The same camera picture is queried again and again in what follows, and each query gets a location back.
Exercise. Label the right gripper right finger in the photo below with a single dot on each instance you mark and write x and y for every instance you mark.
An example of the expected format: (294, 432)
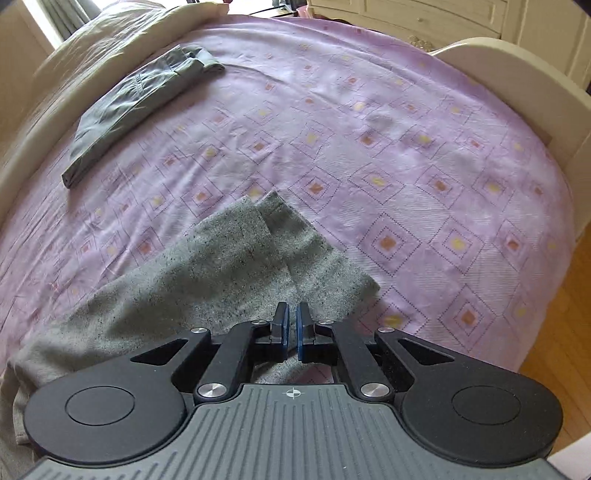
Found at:
(305, 333)

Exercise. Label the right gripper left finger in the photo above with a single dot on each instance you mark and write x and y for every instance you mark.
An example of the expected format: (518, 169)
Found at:
(280, 333)

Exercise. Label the grey heathered pants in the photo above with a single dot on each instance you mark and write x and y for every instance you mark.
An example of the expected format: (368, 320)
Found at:
(236, 265)

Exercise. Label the purple patterned bed sheet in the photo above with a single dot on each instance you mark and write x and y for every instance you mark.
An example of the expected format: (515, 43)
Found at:
(433, 184)

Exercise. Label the folded grey-green pants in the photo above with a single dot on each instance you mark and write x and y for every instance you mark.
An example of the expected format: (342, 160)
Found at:
(132, 100)

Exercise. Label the cream bed footboard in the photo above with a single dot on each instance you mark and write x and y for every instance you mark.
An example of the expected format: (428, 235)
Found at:
(554, 107)

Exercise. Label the cream duvet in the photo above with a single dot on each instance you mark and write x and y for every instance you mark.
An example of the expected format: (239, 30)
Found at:
(80, 71)

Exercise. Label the green-grey curtain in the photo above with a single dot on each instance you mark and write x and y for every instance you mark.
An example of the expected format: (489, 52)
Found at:
(68, 16)

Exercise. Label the cream wardrobe with drawers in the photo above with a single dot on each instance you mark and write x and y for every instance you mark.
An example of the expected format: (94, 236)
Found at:
(556, 31)

